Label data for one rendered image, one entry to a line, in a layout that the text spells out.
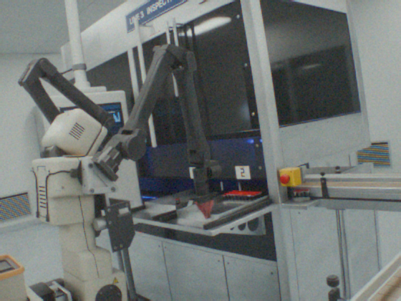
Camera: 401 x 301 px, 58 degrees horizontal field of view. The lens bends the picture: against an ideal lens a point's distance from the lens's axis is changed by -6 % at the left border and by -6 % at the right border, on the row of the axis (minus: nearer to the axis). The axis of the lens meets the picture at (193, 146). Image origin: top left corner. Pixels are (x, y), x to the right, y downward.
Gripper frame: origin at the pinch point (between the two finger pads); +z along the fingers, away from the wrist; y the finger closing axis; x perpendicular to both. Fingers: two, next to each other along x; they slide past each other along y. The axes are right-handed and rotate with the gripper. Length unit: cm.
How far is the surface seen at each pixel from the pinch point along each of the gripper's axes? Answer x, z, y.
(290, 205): -17.3, 3.1, 32.3
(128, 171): 90, -14, 20
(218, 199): 20.1, 0.8, 26.4
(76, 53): 95, -90, 1
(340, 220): -32, 13, 47
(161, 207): 39.8, 0.7, 6.2
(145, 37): 69, -92, 33
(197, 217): 6.2, 1.1, 0.5
